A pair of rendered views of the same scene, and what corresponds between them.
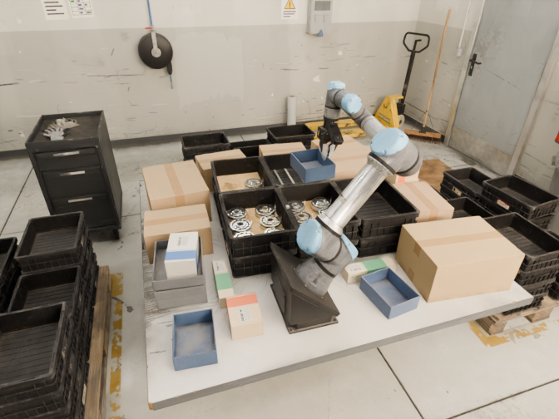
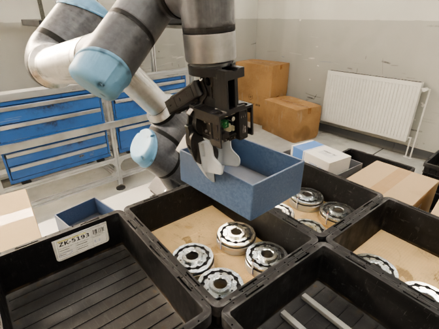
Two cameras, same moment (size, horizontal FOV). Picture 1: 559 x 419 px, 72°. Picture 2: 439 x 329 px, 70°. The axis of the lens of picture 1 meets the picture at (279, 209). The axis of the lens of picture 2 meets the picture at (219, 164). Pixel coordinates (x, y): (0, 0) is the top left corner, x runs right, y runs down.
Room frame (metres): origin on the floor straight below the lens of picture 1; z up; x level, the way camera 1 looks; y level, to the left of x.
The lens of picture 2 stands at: (2.17, -0.41, 1.38)
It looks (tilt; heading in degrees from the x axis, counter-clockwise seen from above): 26 degrees down; 156
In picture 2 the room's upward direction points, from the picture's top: straight up
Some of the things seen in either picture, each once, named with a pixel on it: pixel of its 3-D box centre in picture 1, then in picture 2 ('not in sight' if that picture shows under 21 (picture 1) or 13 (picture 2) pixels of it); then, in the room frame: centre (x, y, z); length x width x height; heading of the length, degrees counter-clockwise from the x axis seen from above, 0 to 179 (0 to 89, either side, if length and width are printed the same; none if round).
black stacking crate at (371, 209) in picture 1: (371, 205); (93, 306); (1.68, -0.47, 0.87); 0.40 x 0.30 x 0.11; 15
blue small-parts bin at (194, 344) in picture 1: (195, 337); not in sight; (0.95, 0.30, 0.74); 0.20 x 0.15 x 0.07; 13
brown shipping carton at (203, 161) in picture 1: (223, 170); not in sight; (2.24, 0.37, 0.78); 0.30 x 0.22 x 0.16; 114
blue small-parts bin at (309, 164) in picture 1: (312, 165); (239, 170); (1.67, -0.15, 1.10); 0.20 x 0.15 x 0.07; 19
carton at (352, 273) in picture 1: (368, 269); not in sight; (1.34, -0.41, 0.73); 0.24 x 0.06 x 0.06; 107
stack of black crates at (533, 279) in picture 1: (510, 263); not in sight; (1.85, -1.42, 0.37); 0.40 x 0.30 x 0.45; 18
